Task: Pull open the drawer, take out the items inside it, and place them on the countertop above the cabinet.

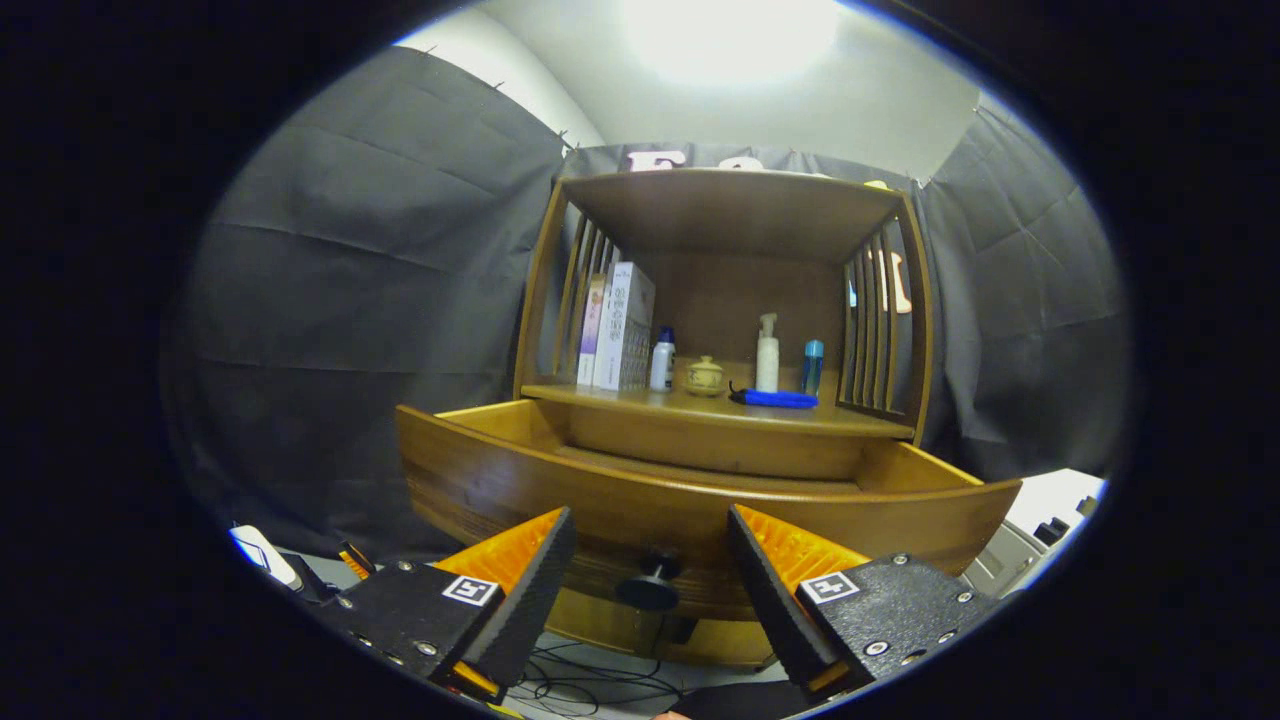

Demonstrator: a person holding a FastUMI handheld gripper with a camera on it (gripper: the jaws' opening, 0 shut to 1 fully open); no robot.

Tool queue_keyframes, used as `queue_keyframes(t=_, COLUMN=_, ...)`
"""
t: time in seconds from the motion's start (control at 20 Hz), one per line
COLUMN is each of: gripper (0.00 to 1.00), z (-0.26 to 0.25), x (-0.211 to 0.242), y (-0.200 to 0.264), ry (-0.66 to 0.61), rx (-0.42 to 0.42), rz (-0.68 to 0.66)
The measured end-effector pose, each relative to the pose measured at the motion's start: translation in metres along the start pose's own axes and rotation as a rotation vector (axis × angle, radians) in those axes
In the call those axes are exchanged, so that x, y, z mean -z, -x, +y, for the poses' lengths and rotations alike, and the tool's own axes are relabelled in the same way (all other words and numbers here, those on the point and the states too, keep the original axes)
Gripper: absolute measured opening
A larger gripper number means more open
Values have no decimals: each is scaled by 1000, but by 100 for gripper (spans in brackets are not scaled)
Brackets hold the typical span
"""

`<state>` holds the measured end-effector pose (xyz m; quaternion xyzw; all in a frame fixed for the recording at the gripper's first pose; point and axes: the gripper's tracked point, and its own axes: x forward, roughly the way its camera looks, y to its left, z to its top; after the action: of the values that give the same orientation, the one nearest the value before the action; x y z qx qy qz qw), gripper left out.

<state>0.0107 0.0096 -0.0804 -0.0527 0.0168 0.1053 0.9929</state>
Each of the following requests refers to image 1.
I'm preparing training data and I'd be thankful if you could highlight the folded blue cloth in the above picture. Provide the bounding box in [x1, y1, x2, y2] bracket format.
[728, 380, 820, 410]

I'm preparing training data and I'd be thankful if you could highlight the wooden countertop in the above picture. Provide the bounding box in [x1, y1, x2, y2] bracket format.
[520, 380, 916, 441]

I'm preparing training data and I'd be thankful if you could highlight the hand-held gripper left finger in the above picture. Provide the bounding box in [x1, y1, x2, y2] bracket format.
[325, 505, 578, 706]

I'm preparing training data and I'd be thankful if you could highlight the wooden cabinet door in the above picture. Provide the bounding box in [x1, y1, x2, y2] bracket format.
[545, 590, 661, 661]
[660, 612, 776, 669]

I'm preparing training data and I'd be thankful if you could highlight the white pump bottle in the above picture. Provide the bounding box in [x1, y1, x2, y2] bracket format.
[755, 313, 781, 393]

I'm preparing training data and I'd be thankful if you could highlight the wooden cabinet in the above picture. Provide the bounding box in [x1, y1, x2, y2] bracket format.
[512, 168, 936, 669]

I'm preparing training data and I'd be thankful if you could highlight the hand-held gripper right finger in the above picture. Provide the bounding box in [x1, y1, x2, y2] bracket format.
[727, 504, 1001, 701]

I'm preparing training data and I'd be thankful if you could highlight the wooden drawer with black knob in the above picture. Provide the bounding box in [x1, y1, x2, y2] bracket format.
[395, 398, 1023, 623]

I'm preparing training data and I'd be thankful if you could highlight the white plastic drawer unit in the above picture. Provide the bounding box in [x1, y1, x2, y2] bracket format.
[960, 468, 1106, 599]

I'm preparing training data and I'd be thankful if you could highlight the thin purple book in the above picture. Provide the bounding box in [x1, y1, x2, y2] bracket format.
[577, 274, 607, 388]

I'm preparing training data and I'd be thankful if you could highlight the white patterned book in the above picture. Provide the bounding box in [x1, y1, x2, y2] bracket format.
[592, 262, 657, 392]

